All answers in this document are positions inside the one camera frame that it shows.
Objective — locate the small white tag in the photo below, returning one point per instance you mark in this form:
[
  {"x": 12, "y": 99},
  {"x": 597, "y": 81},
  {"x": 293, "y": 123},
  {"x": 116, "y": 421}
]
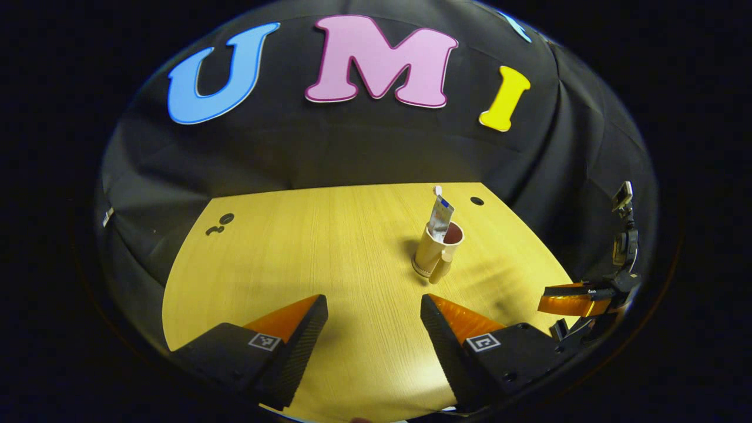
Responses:
[{"x": 108, "y": 216}]

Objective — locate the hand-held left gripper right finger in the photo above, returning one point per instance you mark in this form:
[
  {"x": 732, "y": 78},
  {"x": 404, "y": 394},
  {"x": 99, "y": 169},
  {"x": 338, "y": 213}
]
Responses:
[{"x": 443, "y": 341}]

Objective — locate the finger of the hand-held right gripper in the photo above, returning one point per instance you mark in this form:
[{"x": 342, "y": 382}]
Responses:
[{"x": 573, "y": 302}]

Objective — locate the black backdrop cloth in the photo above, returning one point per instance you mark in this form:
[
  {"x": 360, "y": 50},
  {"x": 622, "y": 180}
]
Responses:
[{"x": 352, "y": 147}]

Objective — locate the wooden desktop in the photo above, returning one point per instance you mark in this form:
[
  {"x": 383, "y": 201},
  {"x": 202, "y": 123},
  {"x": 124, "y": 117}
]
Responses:
[{"x": 294, "y": 252}]

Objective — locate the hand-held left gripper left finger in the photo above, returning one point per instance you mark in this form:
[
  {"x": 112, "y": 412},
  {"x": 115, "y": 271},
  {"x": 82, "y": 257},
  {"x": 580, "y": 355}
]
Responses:
[{"x": 302, "y": 341}]

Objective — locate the white toothpaste tube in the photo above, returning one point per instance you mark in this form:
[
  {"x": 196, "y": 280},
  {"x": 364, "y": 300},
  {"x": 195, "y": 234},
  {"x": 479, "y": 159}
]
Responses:
[{"x": 440, "y": 220}]

